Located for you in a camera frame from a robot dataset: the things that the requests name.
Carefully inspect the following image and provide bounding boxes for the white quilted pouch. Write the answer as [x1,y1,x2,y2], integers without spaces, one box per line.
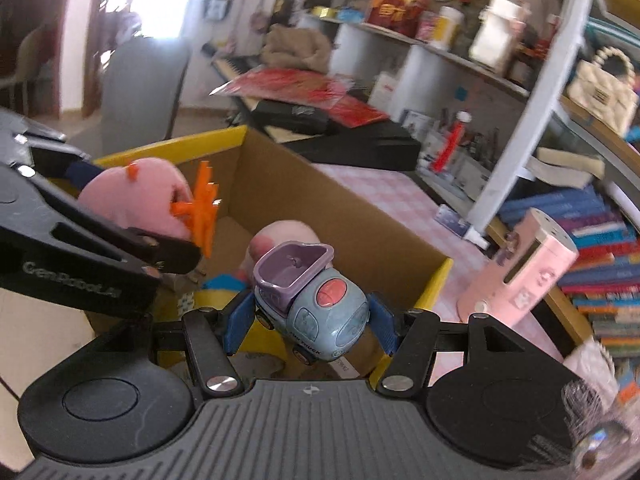
[563,337,620,411]

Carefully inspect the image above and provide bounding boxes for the purple blue toy truck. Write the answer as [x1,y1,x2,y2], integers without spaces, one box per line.
[253,242,370,365]

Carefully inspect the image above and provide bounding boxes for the black keyboard piano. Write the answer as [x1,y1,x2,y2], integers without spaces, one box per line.
[209,54,422,172]

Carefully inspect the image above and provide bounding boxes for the large pink plush pig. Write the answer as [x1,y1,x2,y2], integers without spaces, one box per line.
[234,220,320,284]

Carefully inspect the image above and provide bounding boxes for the white side shelf unit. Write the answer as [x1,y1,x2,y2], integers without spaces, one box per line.
[299,12,532,191]

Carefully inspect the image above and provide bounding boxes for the grey chair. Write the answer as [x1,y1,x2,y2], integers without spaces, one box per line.
[100,36,191,155]

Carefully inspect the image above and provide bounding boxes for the pink cylindrical dispenser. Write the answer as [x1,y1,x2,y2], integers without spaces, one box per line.
[457,208,578,327]

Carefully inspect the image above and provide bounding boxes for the red plastic bag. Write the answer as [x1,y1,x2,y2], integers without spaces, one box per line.
[210,66,350,110]

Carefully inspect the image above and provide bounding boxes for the yellow tape roll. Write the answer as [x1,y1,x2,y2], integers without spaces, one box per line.
[177,274,286,361]

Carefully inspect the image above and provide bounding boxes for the cream quilted handbag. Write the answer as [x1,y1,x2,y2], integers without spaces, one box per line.
[566,47,639,138]

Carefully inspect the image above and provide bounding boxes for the white yellow bottle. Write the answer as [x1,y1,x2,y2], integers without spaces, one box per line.
[430,6,464,51]

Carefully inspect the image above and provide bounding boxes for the yellow cardboard box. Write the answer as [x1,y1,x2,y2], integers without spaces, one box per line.
[81,123,456,386]

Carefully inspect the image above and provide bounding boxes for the beige folded cloth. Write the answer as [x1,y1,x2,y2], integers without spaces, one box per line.
[260,24,333,75]

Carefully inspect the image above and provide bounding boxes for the small pink plush toy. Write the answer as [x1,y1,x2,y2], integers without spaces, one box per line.
[78,157,220,258]

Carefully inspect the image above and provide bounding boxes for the white bookshelf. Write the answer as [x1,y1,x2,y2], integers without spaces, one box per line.
[468,0,639,386]

